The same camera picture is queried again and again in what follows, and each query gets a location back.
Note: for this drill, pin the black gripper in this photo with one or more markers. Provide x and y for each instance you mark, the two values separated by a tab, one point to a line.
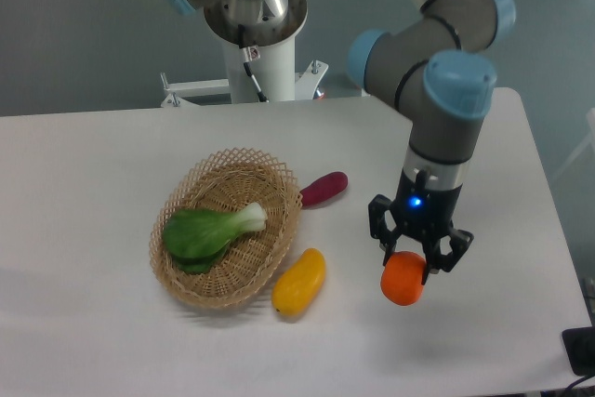
425	213

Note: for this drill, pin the orange fruit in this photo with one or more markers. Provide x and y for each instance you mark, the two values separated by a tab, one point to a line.
401	280

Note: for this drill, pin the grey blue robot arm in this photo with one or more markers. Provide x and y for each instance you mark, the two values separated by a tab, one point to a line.
433	73

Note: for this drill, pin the purple sweet potato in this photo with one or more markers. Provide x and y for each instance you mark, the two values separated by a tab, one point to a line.
324	188

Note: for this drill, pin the yellow mango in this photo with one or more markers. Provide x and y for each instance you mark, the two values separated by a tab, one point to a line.
300	284

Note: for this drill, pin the woven wicker basket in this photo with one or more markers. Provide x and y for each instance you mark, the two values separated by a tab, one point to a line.
228	181

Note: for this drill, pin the black device at edge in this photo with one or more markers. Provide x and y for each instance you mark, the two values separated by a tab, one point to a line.
579	346

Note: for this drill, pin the green bok choy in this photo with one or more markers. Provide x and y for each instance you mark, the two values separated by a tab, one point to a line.
197	239

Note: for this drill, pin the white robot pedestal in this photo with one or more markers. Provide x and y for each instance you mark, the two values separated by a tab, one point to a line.
253	74

